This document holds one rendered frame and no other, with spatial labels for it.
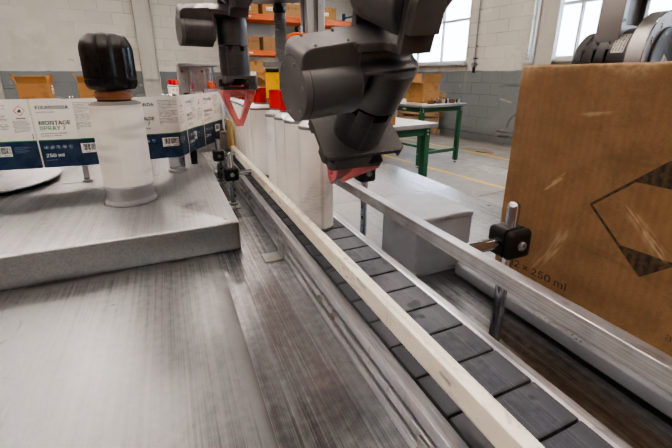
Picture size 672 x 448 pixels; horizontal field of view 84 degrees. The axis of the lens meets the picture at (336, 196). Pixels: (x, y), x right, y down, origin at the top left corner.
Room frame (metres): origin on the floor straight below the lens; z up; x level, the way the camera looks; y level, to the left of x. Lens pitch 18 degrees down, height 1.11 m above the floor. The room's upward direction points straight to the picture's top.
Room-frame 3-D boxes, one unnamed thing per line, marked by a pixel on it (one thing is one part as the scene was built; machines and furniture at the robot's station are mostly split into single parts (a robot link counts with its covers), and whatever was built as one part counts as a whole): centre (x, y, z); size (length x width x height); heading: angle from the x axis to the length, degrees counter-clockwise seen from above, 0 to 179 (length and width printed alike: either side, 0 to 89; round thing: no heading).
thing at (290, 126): (0.62, 0.06, 0.98); 0.05 x 0.05 x 0.20
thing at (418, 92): (5.14, -1.13, 0.97); 0.43 x 0.42 x 0.37; 118
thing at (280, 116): (0.67, 0.08, 0.98); 0.05 x 0.05 x 0.20
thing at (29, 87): (5.03, 3.91, 0.96); 0.43 x 0.42 x 0.37; 119
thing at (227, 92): (0.79, 0.21, 1.06); 0.07 x 0.07 x 0.09; 24
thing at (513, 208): (0.32, -0.15, 0.91); 0.07 x 0.03 x 0.16; 114
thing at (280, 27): (1.06, 0.15, 1.18); 0.04 x 0.04 x 0.21
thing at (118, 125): (0.68, 0.40, 1.03); 0.09 x 0.09 x 0.30
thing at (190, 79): (1.22, 0.43, 1.01); 0.14 x 0.13 x 0.26; 24
